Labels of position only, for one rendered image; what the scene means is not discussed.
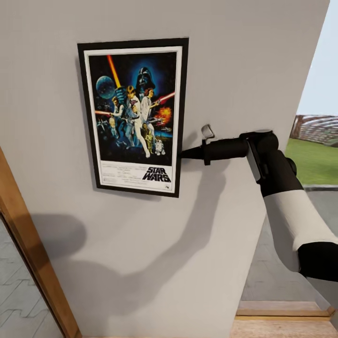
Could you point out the fixed window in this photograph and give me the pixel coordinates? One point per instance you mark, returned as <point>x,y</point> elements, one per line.
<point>271,290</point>

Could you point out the poster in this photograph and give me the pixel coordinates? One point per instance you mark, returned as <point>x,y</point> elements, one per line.
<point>134,94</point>

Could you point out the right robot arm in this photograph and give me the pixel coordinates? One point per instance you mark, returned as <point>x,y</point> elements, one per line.
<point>302,240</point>

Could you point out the door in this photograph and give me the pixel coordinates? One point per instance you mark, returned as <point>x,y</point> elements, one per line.
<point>32,303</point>

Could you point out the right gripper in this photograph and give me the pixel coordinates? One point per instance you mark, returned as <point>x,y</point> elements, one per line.
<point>216,150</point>

